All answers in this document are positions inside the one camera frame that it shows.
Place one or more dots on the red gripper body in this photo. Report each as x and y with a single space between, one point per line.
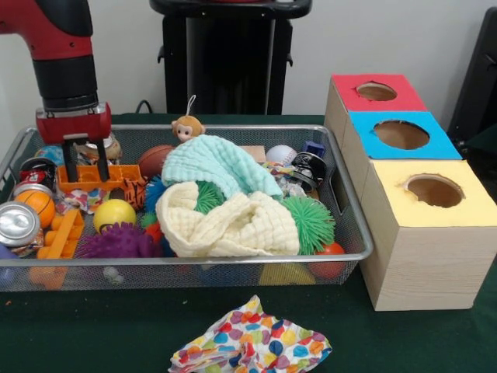
74 124

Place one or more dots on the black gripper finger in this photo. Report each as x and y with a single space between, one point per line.
103 159
70 162

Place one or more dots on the orange plastic toy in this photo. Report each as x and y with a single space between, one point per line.
120 177

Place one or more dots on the mint green cloth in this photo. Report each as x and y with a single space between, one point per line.
213 159

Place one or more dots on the cream cloth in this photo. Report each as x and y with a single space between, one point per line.
233 229

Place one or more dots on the polka dot cloth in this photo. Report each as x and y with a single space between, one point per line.
256 342

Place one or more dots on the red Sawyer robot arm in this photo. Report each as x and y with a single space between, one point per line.
66 47

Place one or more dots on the wooden box with three holes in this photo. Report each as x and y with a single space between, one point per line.
419 264

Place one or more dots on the small brown football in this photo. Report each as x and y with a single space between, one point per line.
155 161

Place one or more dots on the small orange basketball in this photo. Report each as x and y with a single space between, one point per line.
37 207

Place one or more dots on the yellow ball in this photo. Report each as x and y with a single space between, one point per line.
115 215

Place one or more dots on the silver tin can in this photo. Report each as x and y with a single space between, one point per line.
17 225

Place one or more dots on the purple spiky ball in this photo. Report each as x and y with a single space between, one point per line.
120 242

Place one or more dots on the brown monkey plush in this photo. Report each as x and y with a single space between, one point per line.
188 128

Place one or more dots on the dark green tablecloth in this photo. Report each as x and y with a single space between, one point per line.
78 334

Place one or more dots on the green spiky ball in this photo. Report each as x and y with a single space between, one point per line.
314 221

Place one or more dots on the side table with green cloth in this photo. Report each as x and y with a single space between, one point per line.
485 144

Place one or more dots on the black upright panel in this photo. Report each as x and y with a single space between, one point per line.
483 78

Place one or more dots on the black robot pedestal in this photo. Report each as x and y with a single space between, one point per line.
225 62

